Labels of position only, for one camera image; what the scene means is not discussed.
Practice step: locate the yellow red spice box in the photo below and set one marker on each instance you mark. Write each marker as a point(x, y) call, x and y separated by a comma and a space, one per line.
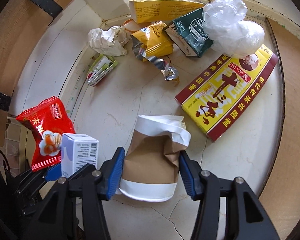
point(219, 95)

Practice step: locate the crushed brown paper cup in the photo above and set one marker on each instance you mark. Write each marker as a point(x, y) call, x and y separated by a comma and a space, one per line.
point(151, 165)

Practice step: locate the yellow foil snack packet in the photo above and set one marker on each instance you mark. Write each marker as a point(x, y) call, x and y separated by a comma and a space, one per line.
point(152, 44)

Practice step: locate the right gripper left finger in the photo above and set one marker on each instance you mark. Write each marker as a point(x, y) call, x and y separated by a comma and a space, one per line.
point(94, 186)

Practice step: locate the dark green snack packet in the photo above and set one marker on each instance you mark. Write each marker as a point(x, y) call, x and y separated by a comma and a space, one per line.
point(187, 32)

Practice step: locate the yellow paper box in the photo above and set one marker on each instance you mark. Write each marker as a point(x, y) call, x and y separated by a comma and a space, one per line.
point(143, 11)

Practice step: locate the green white small packet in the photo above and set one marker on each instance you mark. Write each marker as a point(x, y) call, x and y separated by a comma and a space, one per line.
point(100, 68)

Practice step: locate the white small carton box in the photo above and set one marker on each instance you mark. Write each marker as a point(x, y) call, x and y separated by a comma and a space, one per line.
point(77, 150)

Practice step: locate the crumpled white plastic bag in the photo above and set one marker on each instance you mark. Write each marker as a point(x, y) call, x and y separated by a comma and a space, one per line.
point(232, 35)

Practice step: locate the red snack wrapper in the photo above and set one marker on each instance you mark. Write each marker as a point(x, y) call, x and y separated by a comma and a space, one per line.
point(47, 121)

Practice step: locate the crumpled white paper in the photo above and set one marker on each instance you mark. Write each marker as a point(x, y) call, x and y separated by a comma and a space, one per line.
point(109, 42)

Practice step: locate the brown cardboard sheet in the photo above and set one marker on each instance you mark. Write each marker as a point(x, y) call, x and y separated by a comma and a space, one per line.
point(281, 194)

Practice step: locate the wooden cutting board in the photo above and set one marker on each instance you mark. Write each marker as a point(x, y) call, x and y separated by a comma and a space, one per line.
point(22, 24)

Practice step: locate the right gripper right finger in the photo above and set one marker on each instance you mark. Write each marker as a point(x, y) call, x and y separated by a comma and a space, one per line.
point(204, 187)

